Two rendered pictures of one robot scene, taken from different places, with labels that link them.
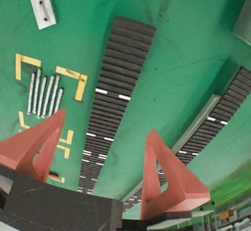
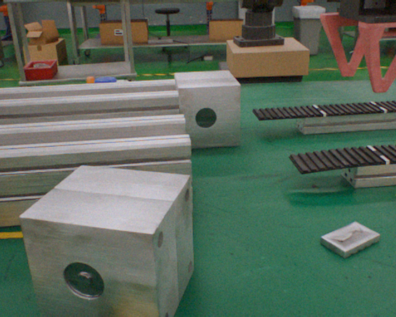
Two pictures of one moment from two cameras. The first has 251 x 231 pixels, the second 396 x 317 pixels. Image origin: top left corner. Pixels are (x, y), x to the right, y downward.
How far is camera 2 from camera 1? 0.48 m
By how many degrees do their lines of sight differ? 61
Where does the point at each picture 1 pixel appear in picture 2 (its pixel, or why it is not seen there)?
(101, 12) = (309, 202)
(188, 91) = (322, 144)
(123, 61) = (337, 156)
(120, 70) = (347, 155)
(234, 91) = (283, 113)
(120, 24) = (307, 168)
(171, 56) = not seen: hidden behind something
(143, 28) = (297, 158)
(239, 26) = (230, 137)
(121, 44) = (323, 161)
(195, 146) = (364, 107)
